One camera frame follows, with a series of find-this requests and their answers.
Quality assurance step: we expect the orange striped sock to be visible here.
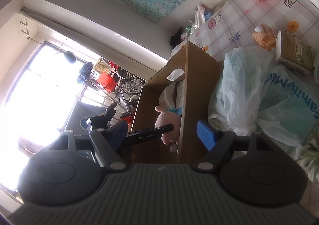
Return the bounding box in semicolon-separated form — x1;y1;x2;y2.
252;23;276;51

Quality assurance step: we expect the brown cardboard box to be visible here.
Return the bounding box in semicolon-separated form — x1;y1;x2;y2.
132;42;220;165

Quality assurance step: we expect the pink plush toy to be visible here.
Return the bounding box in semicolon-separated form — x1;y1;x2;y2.
155;105;181;153

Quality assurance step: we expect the gold tissue pack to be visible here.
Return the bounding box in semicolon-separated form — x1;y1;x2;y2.
275;31;316;76

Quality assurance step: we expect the white cotton swab bag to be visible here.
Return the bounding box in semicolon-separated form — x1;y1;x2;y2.
159;82;176;112

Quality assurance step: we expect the white plastic shopping bag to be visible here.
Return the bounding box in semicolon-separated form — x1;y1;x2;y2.
208;46;318;147

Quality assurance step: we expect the white teal printed box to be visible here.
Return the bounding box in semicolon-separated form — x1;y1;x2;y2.
176;80;185;108

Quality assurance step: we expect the small white plastic bag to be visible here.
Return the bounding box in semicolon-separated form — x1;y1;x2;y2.
194;4;205;30

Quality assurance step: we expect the green fabric scrunchie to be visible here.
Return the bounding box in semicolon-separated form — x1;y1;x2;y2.
297;134;318;185

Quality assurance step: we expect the blue teal wet wipes pack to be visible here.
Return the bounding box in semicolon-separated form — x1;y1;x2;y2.
168;106;183;117

